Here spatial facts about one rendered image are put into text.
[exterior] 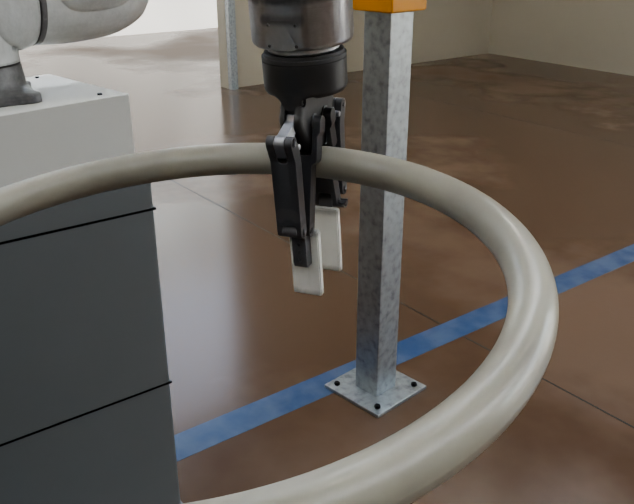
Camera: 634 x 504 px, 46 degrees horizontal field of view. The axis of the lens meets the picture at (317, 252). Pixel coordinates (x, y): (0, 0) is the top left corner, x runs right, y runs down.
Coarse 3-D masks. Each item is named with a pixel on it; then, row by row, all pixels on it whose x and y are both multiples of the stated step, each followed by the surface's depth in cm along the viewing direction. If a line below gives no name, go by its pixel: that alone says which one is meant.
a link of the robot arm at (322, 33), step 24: (264, 0) 60; (288, 0) 59; (312, 0) 59; (336, 0) 60; (264, 24) 61; (288, 24) 60; (312, 24) 60; (336, 24) 61; (264, 48) 62; (288, 48) 61; (312, 48) 61; (336, 48) 64
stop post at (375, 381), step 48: (384, 0) 159; (384, 48) 165; (384, 96) 169; (384, 144) 173; (384, 192) 178; (384, 240) 183; (384, 288) 189; (384, 336) 195; (336, 384) 205; (384, 384) 201
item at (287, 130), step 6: (288, 114) 65; (288, 120) 64; (282, 126) 64; (288, 126) 64; (282, 132) 64; (288, 132) 63; (294, 132) 64; (276, 138) 63; (282, 138) 63; (276, 144) 63; (282, 144) 63; (276, 150) 63; (282, 150) 63; (282, 156) 64
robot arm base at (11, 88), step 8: (16, 64) 118; (0, 72) 114; (8, 72) 116; (16, 72) 118; (0, 80) 115; (8, 80) 116; (16, 80) 117; (24, 80) 120; (0, 88) 115; (8, 88) 116; (16, 88) 116; (24, 88) 117; (0, 96) 114; (8, 96) 114; (16, 96) 115; (24, 96) 115; (32, 96) 115; (40, 96) 116; (0, 104) 114; (8, 104) 115; (16, 104) 115; (24, 104) 115
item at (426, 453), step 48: (240, 144) 71; (0, 192) 63; (48, 192) 65; (96, 192) 68; (432, 192) 60; (480, 192) 58; (480, 240) 55; (528, 240) 50; (528, 288) 44; (528, 336) 40; (480, 384) 37; (528, 384) 38; (432, 432) 34; (480, 432) 35; (288, 480) 32; (336, 480) 31; (384, 480) 32; (432, 480) 33
